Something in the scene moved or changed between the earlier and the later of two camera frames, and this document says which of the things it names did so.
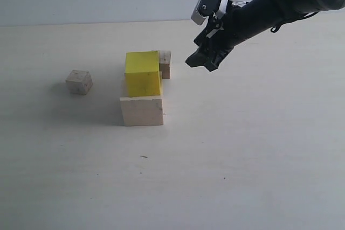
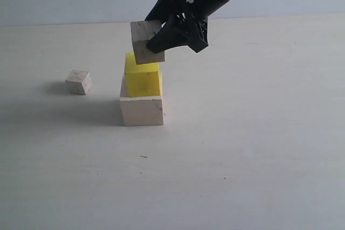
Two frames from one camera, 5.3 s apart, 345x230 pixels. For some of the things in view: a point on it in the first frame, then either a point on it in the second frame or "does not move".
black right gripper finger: (198, 58) to (165, 6)
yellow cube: (142, 70) does not move
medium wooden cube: (165, 61) to (142, 31)
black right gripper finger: (215, 59) to (172, 35)
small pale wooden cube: (79, 82) does not move
